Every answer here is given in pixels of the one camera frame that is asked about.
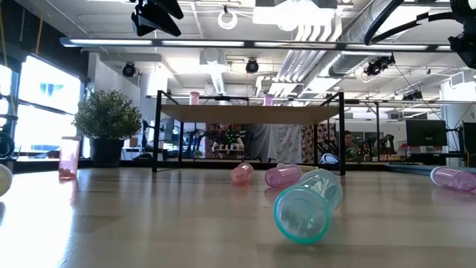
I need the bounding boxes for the black aluminium rig frame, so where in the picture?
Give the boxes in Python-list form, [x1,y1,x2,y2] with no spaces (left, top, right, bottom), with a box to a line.
[59,36,476,53]

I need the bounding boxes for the person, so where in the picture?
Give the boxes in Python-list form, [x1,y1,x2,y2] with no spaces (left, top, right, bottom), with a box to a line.
[210,122,246,152]
[341,130,360,161]

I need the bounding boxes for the white blue helmet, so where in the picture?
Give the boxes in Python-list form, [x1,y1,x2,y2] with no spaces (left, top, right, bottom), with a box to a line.
[319,152,340,165]

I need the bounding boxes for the teal translucent medicine bottle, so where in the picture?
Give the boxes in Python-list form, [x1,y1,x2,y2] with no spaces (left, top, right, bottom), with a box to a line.
[273,168,344,246]

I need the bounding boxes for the grey white fabric curtain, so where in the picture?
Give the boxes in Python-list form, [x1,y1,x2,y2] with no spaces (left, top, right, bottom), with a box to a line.
[247,124,303,164]

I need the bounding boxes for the green potted plant black pot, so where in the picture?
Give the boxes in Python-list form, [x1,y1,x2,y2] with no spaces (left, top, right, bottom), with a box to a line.
[72,89,144,168]

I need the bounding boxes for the white coiled cable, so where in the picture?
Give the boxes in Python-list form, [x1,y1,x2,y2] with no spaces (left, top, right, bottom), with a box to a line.
[217,9,239,31]

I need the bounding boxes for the black ceiling light cluster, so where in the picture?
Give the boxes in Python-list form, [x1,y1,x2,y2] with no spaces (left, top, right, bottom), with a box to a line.
[363,54,396,77]

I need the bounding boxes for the floral fabric curtain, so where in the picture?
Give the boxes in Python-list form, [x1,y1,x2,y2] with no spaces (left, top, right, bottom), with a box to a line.
[301,124,338,165]

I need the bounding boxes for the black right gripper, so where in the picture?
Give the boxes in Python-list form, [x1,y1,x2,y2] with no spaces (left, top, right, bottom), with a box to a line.
[448,31,476,70]

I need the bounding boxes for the black computer monitor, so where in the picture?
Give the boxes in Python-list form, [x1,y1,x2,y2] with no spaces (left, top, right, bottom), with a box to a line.
[405,118,448,148]
[462,121,476,168]

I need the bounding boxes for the wooden shelf black metal legs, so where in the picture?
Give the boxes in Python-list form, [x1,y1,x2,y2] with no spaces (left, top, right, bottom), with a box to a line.
[151,90,347,176]

